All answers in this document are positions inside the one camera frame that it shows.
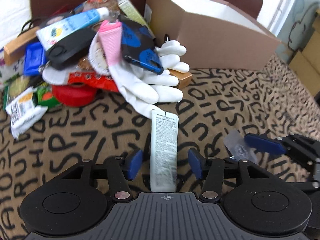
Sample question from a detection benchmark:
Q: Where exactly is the clear bag with earrings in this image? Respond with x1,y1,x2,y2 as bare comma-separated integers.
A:
223,129,258,163

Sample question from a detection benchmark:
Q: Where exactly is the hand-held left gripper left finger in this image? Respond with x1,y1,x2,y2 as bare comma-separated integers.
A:
60,149,143,202

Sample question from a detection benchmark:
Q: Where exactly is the red snack packet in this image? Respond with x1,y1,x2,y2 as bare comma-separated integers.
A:
67,71,120,92

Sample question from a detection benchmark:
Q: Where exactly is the red tape roll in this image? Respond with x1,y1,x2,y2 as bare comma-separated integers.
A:
52,84,98,107

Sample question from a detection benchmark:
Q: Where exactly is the white snack packet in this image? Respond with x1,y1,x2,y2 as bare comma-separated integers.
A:
5,90,48,138

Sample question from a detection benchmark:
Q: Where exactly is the black round tape roll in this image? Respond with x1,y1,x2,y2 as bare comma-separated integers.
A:
41,14,68,28

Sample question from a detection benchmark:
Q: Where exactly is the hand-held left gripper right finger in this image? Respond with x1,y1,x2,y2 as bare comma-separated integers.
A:
188,148,269,202

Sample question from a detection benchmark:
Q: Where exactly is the speckled round pad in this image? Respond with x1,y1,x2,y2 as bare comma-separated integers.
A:
89,34,111,75

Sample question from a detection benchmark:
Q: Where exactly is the blue white toothpaste tube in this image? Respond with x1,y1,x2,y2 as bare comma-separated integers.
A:
37,7,110,48

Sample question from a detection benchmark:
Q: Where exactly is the orange snack packet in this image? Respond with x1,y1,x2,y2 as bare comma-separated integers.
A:
82,0,121,13

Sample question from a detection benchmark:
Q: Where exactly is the green snack packet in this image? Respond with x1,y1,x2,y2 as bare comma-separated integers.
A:
37,84,62,109

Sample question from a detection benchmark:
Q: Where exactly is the long gold box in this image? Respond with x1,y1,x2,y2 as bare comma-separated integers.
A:
4,27,38,66

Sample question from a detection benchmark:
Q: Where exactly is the small red box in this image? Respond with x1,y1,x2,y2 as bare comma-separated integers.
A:
53,4,71,15

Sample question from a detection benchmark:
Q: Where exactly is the dark ring basket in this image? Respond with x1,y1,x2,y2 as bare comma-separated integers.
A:
21,17,43,34

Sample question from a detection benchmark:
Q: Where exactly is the black silicone case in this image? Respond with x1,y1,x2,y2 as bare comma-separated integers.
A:
46,27,97,71

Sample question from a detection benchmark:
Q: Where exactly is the green cookie packet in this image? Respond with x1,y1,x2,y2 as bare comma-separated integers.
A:
3,76,33,106

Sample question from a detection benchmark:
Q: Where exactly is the cardboard carton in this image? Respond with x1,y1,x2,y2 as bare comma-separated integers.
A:
287,50,320,98

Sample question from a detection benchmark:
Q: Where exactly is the blue black phone case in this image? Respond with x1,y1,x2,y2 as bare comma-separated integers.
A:
117,15,164,75

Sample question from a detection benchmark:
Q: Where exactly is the brown biscuit packet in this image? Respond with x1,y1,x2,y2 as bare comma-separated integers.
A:
77,56,95,72

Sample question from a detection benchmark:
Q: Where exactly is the white cream tube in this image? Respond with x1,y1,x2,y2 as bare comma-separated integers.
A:
150,110,179,193

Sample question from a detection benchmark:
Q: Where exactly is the white round pad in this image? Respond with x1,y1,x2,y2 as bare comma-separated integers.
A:
42,66,73,85

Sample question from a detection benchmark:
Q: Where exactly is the floral fabric pouch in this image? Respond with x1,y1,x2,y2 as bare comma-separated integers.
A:
0,50,25,86

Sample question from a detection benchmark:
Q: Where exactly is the small gold box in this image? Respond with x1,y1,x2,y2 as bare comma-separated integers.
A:
169,68,193,89

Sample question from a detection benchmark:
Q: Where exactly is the green yellow carton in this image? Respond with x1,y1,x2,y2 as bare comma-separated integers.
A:
117,0,148,27

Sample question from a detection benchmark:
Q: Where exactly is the blue square plastic box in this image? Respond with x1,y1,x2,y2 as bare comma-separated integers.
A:
24,42,48,76

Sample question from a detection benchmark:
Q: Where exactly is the brown cardboard box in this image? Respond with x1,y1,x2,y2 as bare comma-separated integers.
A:
144,0,282,71

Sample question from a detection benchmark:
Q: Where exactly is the white glove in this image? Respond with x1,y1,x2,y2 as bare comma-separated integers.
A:
120,73,183,117
155,40,190,72

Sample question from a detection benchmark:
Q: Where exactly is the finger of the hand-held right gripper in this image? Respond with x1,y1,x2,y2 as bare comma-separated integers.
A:
244,133,320,157

